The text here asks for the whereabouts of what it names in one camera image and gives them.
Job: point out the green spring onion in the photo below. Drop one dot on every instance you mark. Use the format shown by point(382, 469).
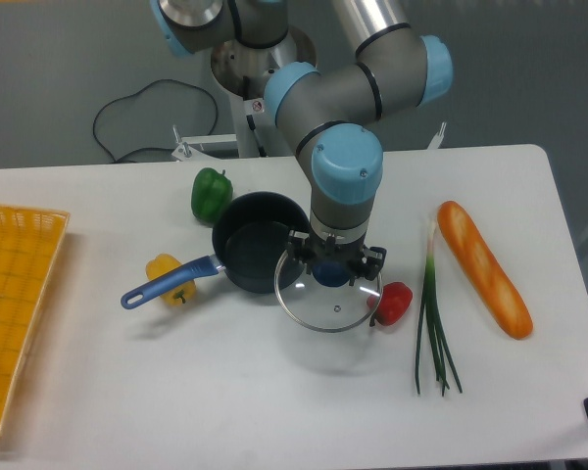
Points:
point(429, 322)

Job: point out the green bell pepper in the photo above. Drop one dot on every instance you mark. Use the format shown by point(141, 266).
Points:
point(211, 194)

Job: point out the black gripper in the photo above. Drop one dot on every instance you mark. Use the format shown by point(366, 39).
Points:
point(363, 262)

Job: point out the glass lid with blue knob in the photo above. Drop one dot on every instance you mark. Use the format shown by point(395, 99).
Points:
point(322, 301)

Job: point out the orange baguette bread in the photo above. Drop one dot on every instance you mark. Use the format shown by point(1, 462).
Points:
point(483, 271)

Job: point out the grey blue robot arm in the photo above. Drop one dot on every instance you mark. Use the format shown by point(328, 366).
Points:
point(344, 162)

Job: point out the dark blue saucepan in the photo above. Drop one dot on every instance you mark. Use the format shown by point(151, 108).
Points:
point(248, 240)

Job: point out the red bell pepper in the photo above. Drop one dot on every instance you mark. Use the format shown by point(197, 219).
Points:
point(392, 305)

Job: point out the yellow woven basket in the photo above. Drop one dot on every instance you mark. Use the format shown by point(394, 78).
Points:
point(30, 242)

